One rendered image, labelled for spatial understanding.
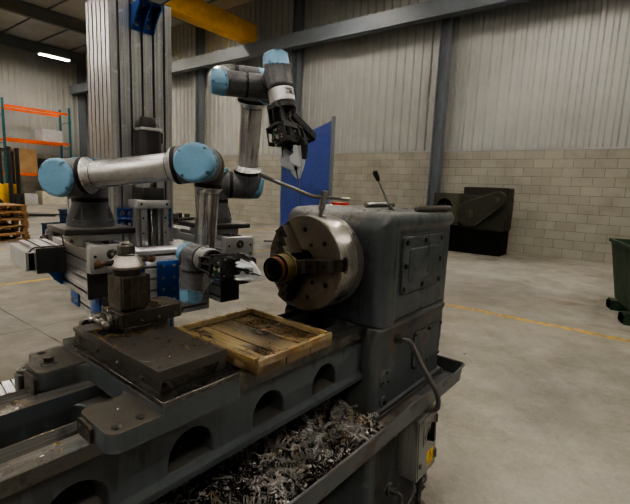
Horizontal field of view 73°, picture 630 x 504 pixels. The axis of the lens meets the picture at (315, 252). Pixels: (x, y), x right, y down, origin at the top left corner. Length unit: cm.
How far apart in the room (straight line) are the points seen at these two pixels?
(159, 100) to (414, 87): 1091
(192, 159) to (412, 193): 1091
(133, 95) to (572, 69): 1041
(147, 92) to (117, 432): 140
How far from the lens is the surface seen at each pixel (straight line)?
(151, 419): 87
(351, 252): 134
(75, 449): 90
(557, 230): 1111
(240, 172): 183
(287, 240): 136
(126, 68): 191
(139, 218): 180
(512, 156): 1132
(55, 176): 150
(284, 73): 129
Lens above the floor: 133
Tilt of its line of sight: 9 degrees down
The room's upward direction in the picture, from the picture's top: 2 degrees clockwise
